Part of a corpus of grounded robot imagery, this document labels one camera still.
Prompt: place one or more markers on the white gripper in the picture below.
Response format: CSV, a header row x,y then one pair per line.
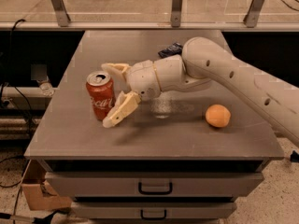
x,y
142,78

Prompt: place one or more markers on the red Coca-Cola can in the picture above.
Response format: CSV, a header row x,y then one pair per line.
x,y
100,86

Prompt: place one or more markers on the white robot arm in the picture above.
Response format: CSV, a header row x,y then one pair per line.
x,y
202,61

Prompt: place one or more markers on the dark blue snack bag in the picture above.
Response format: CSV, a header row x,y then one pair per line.
x,y
174,49

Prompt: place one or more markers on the clear plastic water bottle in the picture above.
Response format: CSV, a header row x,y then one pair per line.
x,y
46,88

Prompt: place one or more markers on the grey drawer cabinet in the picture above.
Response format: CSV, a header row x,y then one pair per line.
x,y
166,140

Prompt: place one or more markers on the orange fruit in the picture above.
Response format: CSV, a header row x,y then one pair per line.
x,y
218,116

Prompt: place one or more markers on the brown cardboard box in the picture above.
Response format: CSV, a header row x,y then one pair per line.
x,y
38,192

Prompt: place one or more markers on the left metal bracket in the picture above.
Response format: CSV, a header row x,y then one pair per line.
x,y
60,12

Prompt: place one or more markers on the metal bracket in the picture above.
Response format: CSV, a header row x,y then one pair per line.
x,y
253,14
60,12
176,8

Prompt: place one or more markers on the black upper drawer handle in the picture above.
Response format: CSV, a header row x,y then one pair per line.
x,y
165,189

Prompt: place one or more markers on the black drawer handle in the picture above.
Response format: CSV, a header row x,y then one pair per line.
x,y
165,189
153,214

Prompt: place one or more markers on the middle metal bracket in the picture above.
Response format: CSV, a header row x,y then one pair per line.
x,y
176,8

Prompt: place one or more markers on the black lower drawer handle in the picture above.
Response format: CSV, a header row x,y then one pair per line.
x,y
153,214

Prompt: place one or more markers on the right metal bracket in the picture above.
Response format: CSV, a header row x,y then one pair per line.
x,y
253,14

